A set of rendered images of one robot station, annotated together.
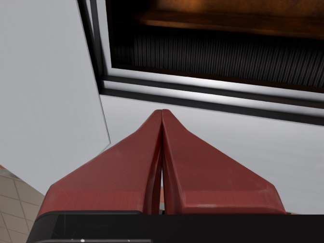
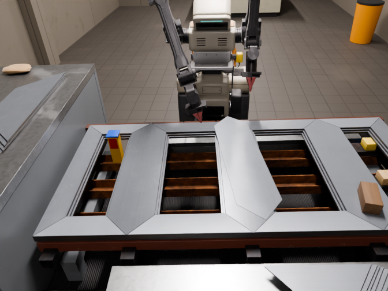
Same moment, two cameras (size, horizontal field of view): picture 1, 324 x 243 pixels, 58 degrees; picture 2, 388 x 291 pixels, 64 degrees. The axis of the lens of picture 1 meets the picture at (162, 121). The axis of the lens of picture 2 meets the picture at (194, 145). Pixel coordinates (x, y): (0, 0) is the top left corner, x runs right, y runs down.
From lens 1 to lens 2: 143 cm
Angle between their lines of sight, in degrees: 23
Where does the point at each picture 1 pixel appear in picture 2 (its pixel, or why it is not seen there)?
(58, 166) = (224, 121)
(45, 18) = (222, 136)
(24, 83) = (228, 130)
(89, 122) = (217, 127)
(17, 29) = (227, 135)
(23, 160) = (231, 120)
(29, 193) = not seen: hidden behind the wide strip
